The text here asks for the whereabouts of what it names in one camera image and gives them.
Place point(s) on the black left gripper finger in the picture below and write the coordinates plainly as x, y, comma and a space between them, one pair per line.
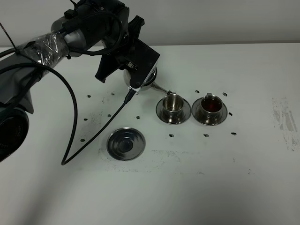
107, 66

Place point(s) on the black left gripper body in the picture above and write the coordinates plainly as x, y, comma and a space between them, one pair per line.
125, 52

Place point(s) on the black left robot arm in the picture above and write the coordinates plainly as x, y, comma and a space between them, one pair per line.
92, 27

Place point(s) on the left stainless steel teacup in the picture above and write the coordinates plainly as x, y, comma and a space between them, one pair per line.
172, 105

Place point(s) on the stainless steel teacup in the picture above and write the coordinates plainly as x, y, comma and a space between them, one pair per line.
172, 105
211, 106

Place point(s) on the stainless steel teapot tray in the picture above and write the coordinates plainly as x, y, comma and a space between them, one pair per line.
125, 144

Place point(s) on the left stainless steel saucer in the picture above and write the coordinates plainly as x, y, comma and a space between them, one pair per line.
184, 115

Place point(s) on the stainless steel saucer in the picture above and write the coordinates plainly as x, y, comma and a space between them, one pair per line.
184, 115
208, 121

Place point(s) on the right stainless steel saucer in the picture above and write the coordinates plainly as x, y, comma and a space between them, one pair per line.
208, 121

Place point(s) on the right stainless steel teacup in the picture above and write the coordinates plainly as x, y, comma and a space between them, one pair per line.
211, 106

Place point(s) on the black zip tie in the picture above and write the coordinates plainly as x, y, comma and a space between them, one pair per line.
8, 36

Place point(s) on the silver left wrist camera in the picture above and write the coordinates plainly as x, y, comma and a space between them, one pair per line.
139, 73

